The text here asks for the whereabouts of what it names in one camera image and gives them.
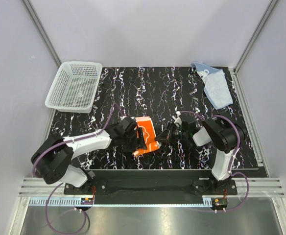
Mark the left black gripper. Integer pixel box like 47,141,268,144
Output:
122,127,146,152

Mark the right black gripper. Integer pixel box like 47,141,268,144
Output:
154,121,189,144

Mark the orange white patterned towel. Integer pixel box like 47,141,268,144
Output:
133,116,161,157

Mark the light blue towel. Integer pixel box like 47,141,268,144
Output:
191,62,233,110

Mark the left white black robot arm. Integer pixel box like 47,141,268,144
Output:
31,124,147,194

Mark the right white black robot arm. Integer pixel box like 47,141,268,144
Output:
155,115,248,195

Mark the black marble pattern mat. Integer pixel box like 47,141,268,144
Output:
39,66,265,170

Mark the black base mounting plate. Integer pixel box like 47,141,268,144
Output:
64,168,237,195

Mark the left small electronics box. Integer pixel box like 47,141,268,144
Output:
80,197,95,205

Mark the small electronics box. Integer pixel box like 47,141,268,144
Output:
80,197,95,205
212,198,228,208

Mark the white plastic basket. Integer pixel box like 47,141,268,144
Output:
45,61,102,114

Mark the right small electronics box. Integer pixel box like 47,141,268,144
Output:
212,198,228,208

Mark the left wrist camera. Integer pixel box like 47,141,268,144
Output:
120,117,137,132

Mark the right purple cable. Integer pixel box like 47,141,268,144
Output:
176,110,250,213

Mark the purple cable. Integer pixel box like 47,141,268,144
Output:
32,103,125,235
176,110,250,213

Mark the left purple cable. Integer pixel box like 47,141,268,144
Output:
32,103,125,235

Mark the aluminium frame rail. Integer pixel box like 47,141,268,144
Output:
19,177,284,197

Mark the slotted cable duct rail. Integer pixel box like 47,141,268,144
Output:
29,197,215,207

